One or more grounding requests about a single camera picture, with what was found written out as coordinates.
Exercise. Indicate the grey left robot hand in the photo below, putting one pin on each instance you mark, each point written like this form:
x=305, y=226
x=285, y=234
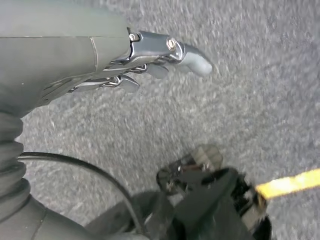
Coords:
x=50, y=59

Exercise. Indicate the yellow floor tape strip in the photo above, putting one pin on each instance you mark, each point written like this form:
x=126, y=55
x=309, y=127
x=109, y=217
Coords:
x=287, y=184

